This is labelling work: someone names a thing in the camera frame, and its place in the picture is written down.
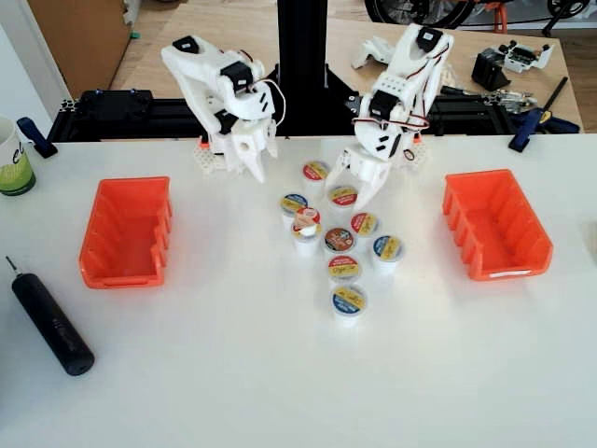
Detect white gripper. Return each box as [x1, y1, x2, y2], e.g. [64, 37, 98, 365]
[325, 116, 411, 212]
[223, 83, 279, 184]

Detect red lid coffee pod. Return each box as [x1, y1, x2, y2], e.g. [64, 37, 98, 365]
[349, 212, 382, 239]
[326, 184, 363, 214]
[327, 254, 363, 284]
[300, 161, 333, 195]

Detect blue lid coffee pod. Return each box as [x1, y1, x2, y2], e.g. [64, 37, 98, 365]
[370, 235, 406, 276]
[289, 222, 324, 257]
[329, 285, 371, 328]
[279, 192, 309, 230]

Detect coffee pod with peeled lid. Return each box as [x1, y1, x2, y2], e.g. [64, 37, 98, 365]
[294, 206, 324, 234]

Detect brown lid coffee pod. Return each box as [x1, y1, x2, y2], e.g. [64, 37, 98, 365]
[323, 227, 358, 256]

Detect white printed plastic part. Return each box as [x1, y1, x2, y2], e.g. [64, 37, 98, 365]
[350, 35, 397, 69]

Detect orange plastic storage bin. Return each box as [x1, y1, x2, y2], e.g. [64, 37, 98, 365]
[441, 168, 555, 283]
[77, 175, 174, 290]

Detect black bicycle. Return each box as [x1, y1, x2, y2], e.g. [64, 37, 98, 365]
[363, 0, 591, 37]

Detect black printed plastic part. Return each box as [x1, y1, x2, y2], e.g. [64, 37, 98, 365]
[470, 49, 512, 92]

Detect metal hand tools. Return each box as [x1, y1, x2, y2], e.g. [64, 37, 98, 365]
[484, 88, 537, 116]

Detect blue black bar clamp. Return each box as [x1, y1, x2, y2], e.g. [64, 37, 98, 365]
[507, 77, 582, 153]

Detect brown wooden cabinet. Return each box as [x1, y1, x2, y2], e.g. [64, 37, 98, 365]
[26, 0, 134, 97]

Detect orange stand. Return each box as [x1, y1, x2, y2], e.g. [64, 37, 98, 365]
[493, 0, 509, 34]

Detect white and green mug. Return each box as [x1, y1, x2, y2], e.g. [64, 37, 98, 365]
[0, 115, 37, 197]

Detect black electric screwdriver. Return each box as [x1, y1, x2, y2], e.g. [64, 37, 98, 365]
[5, 255, 96, 377]

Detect black aluminium frame rail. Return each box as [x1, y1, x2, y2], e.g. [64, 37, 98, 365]
[46, 91, 519, 141]

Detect black handled screwdriver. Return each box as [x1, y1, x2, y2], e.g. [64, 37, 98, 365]
[440, 84, 486, 97]

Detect black aluminium frame post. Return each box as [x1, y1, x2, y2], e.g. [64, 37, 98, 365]
[251, 0, 360, 99]

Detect blue handled clamp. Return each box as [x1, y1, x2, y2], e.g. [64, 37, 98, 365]
[16, 116, 60, 160]

